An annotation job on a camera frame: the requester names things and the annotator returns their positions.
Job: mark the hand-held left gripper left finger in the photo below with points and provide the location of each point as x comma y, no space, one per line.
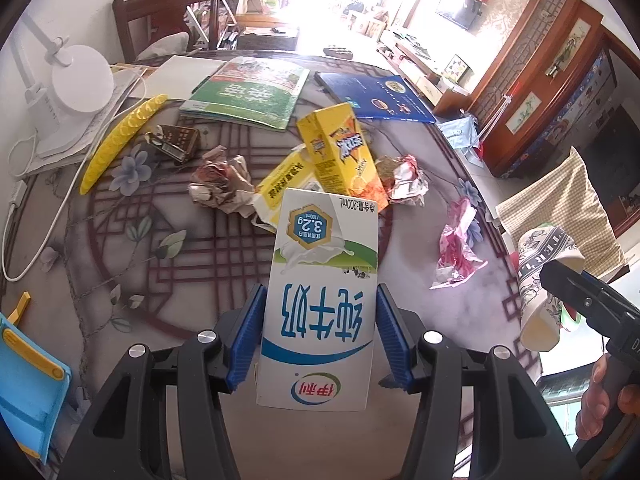
247,340

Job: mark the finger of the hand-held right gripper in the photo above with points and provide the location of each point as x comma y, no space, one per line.
565,282

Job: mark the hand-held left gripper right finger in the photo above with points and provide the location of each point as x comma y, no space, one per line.
395,340

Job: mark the green rimmed bin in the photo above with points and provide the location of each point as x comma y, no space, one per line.
570,320

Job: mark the printed paper cup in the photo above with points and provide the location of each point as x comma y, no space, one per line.
532,305

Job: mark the white milk carton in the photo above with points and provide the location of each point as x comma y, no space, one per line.
320,310

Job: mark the brown cigarette pack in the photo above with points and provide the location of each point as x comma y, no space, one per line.
175,142

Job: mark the checkered beige cloth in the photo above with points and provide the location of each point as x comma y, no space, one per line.
565,200

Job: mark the pink wrapper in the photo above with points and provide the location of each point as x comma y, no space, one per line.
457,245

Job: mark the red silver foil wrapper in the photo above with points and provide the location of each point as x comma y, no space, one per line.
405,180

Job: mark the crumpled printed paper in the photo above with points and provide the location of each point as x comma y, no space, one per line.
222,180

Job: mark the flattened yellow carton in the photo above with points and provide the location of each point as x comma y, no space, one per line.
285,180

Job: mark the white mop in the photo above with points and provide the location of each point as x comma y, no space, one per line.
497,115

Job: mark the blue plastic bag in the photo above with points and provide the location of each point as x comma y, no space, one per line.
460,132

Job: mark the yellow drink carton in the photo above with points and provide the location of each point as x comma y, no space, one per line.
340,150

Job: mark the blue plastic tray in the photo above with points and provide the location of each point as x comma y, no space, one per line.
30,400

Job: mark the framed flower painting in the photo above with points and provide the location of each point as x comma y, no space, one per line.
570,47

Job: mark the geometric pattern framed picture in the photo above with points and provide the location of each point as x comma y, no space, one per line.
456,70

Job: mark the yellow corn-shaped plastic case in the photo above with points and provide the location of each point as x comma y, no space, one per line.
120,135

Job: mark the green textbook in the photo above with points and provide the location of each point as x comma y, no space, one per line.
240,97

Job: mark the blue book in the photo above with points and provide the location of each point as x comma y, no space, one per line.
380,97

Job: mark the wooden television cabinet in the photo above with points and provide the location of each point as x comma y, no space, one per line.
425,75

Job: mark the black pen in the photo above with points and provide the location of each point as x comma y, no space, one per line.
200,85

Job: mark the stack of printed papers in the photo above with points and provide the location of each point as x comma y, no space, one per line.
107,110

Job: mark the white notebook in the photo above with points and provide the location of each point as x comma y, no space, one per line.
185,75

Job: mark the round wheeled stool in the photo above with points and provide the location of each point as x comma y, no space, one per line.
337,51

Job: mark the yellow booklet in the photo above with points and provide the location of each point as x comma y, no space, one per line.
130,67

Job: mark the white cloth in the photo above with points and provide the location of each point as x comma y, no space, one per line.
165,45

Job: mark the white desk lamp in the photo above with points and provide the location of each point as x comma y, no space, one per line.
80,77

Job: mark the white metal rack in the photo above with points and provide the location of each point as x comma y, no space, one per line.
210,25

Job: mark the wooden coffee table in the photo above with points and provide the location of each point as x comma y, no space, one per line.
265,22

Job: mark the dark wooden chair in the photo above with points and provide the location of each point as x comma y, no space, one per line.
150,5

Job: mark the wall television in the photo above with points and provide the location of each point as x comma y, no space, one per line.
457,10

